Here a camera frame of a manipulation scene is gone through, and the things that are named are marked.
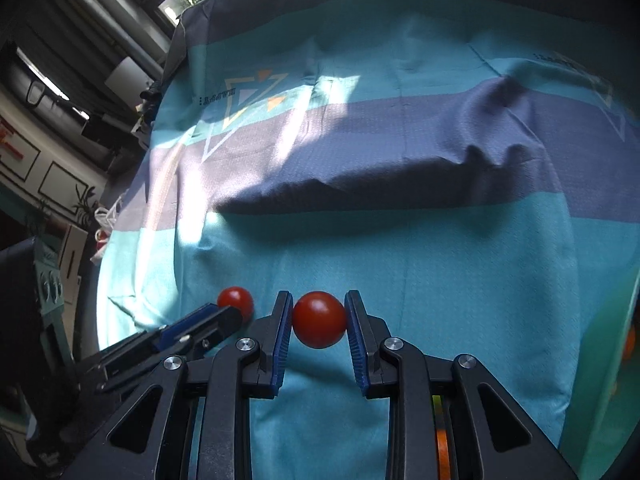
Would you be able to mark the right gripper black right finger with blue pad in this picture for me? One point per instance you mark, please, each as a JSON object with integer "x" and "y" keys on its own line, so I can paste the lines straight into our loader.
{"x": 489, "y": 435}

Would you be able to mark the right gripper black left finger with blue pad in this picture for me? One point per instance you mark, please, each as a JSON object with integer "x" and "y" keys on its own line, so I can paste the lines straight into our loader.
{"x": 192, "y": 418}

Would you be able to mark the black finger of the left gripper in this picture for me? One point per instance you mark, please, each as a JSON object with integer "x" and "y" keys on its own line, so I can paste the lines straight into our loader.
{"x": 124, "y": 364}

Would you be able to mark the red cherry tomato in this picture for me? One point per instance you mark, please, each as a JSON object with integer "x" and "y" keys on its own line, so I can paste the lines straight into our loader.
{"x": 239, "y": 298}
{"x": 319, "y": 320}

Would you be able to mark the orange mandarin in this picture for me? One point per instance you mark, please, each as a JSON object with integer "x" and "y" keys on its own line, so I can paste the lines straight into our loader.
{"x": 630, "y": 343}

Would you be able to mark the green plastic bowl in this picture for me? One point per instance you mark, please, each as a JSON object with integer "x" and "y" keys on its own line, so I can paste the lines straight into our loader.
{"x": 601, "y": 426}

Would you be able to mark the teal purple patterned cloth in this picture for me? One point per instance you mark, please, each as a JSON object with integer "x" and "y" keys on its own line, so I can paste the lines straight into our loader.
{"x": 471, "y": 167}

